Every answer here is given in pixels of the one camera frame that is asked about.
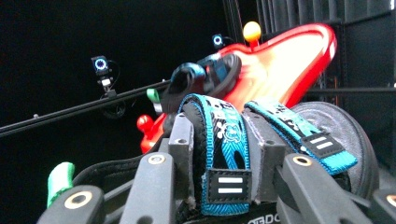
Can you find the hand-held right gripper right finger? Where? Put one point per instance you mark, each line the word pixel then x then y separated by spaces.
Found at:
pixel 264 161

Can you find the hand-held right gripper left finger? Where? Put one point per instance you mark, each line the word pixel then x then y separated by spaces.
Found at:
pixel 181 155

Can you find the grey curtain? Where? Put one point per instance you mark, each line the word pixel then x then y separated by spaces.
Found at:
pixel 299 11

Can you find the red plastic toy tray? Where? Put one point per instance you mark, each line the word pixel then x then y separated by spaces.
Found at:
pixel 280 68

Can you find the green plastic peg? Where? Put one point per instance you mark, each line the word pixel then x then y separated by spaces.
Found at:
pixel 59 179
pixel 153 95

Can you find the black metal pole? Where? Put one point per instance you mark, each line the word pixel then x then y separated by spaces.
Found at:
pixel 62 112

